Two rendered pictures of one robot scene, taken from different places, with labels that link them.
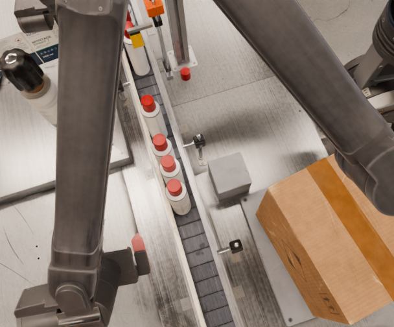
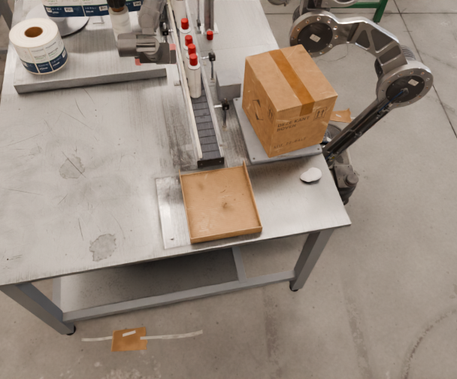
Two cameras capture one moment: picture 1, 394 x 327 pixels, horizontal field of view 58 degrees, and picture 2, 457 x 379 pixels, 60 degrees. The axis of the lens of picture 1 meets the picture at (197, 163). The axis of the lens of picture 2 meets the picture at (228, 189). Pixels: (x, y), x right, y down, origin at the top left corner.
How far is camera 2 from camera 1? 1.09 m
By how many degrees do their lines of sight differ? 13
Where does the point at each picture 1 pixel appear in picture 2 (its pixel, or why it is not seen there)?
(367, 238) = (294, 80)
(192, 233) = (199, 107)
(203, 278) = (202, 128)
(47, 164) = (111, 65)
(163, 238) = (180, 114)
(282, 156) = not seen: hidden behind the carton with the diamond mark
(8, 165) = (86, 63)
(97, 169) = not seen: outside the picture
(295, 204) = (258, 64)
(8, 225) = (78, 98)
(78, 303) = (149, 23)
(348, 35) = (343, 73)
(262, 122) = not seen: hidden behind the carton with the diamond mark
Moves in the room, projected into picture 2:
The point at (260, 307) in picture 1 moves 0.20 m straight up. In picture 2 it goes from (236, 154) to (238, 120)
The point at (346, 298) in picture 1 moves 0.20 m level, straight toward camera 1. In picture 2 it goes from (277, 101) to (221, 94)
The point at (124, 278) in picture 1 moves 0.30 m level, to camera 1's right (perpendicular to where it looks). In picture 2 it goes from (163, 58) to (252, 57)
